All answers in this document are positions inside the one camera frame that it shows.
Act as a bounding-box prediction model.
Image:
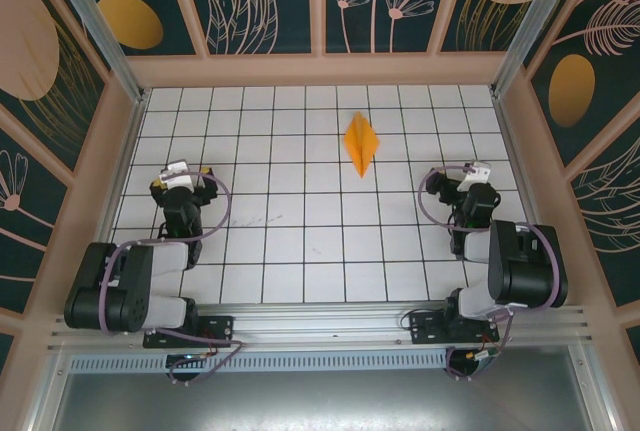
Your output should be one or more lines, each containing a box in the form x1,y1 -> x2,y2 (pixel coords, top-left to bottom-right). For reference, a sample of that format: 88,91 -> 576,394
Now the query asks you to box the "orange paper sheet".
342,110 -> 381,180

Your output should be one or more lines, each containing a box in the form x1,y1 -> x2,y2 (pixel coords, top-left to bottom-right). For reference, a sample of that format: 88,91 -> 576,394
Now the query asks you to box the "grey metal sheet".
27,370 -> 616,431

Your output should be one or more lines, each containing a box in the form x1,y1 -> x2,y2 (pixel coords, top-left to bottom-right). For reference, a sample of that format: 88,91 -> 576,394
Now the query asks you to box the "small green circuit board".
467,349 -> 500,368

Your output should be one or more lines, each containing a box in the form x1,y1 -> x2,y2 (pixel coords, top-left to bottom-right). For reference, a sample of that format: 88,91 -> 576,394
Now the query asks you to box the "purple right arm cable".
418,163 -> 561,382

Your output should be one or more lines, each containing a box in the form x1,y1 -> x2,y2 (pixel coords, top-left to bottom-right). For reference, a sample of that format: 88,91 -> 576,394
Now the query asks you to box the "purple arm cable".
97,170 -> 245,387
418,163 -> 561,382

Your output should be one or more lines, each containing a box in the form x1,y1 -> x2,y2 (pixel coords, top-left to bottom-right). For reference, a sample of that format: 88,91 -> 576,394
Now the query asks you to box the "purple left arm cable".
97,170 -> 245,387

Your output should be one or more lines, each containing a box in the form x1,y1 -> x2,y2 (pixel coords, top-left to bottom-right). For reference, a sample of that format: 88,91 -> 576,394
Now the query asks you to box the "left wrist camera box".
158,160 -> 196,192

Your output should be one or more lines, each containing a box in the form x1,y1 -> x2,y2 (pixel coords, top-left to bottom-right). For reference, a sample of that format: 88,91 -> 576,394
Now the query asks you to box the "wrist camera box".
458,160 -> 492,187
158,160 -> 196,192

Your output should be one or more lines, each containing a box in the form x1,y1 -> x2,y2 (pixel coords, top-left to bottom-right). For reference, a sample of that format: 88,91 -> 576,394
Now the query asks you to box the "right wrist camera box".
458,160 -> 492,187

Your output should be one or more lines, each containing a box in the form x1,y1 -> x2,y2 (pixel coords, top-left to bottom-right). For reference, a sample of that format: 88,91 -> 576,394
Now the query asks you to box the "aluminium side rail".
492,93 -> 567,305
77,90 -> 151,315

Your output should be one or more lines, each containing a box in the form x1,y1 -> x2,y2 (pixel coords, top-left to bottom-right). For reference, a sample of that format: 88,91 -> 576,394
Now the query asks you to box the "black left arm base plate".
143,314 -> 236,350

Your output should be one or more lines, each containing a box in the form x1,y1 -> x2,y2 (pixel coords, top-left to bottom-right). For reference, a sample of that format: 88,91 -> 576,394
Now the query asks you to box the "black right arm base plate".
408,310 -> 500,347

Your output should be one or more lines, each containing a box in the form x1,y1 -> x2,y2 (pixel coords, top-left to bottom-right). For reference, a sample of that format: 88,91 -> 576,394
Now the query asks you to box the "aluminium frame post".
39,0 -> 151,105
489,0 -> 601,100

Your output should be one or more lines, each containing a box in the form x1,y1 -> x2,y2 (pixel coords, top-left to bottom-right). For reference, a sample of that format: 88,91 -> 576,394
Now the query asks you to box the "aluminium mounting rail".
47,302 -> 596,352

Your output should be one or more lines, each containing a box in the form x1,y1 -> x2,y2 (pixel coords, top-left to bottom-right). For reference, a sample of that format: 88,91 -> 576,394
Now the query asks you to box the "slotted grey cable duct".
67,348 -> 451,373

